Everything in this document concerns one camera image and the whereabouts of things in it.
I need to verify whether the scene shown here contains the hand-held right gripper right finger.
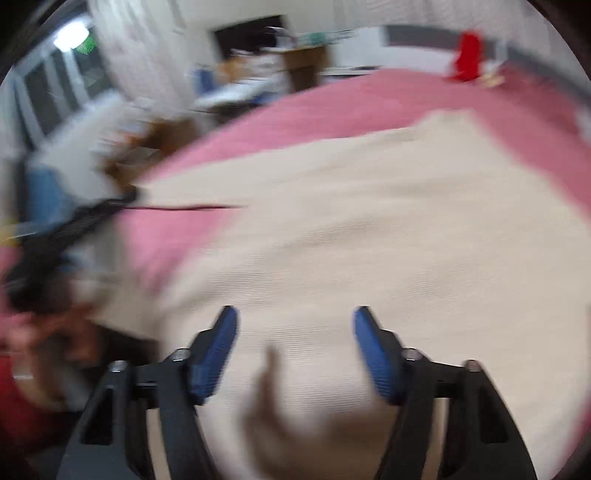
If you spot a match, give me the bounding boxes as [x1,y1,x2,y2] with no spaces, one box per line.
[355,306,539,480]

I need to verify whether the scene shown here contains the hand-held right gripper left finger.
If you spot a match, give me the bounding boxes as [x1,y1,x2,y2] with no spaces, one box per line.
[58,306,239,480]

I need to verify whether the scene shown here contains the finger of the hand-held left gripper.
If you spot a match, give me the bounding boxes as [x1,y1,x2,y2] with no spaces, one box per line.
[4,187,138,315]

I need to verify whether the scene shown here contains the beige knit garment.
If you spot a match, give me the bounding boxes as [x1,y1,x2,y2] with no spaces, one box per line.
[92,111,585,480]

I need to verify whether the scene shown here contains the window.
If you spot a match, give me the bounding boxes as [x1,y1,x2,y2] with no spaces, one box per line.
[9,14,114,139]

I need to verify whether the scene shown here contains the white curtain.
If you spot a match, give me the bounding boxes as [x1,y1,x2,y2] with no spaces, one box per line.
[90,0,197,112]

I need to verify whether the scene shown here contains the person's red clothing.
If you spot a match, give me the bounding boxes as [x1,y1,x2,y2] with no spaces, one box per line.
[0,355,70,457]

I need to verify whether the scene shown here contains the dark screen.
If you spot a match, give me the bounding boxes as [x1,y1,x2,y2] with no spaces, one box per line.
[211,15,283,58]

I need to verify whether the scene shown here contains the wooden cabinet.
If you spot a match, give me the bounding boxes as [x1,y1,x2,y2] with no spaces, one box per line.
[281,45,329,90]

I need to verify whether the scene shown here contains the pink bed sheet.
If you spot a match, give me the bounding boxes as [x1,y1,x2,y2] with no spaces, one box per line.
[0,65,591,333]

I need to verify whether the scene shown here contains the red plush toy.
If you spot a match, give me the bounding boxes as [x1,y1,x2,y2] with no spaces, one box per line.
[445,31,483,84]

